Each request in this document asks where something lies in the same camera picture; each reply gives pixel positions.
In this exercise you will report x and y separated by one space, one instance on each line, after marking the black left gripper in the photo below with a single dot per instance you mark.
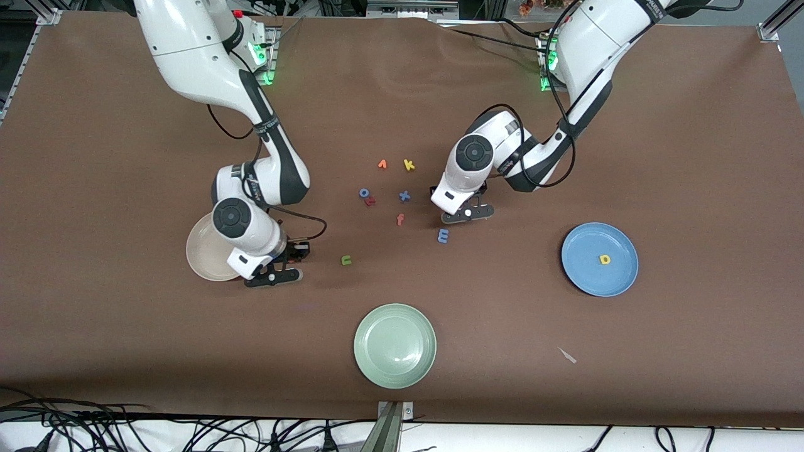
483 188

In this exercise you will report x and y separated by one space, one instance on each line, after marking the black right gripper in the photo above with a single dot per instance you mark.
295 251

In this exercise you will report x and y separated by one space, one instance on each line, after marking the periwinkle foam letter m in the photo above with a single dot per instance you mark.
443 236

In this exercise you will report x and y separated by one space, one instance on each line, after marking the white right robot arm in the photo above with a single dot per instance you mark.
188 50

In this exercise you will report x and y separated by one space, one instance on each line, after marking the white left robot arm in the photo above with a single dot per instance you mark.
590 44

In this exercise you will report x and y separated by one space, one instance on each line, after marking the beige round plate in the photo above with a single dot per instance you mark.
201 251

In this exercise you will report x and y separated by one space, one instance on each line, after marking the green round plate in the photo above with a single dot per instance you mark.
394 345

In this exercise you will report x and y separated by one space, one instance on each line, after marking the blue round plate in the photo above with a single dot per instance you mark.
590 276

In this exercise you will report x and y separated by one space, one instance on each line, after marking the small white paper scrap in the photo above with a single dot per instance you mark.
568 356

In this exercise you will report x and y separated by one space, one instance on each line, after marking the brown table cover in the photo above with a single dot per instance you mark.
125 345

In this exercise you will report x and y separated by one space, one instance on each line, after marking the orange dried plant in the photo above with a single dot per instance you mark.
526 7

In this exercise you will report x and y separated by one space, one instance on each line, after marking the aluminium corner profile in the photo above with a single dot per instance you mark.
772 25
50 16

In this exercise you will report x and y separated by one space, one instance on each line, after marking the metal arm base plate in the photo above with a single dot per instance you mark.
548 85
271 63

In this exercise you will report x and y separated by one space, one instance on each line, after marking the aluminium frame profile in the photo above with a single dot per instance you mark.
408 9

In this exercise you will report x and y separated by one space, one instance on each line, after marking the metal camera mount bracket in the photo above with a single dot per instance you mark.
389 433

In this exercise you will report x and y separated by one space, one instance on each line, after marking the aluminium table edge rail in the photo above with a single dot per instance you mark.
24 63

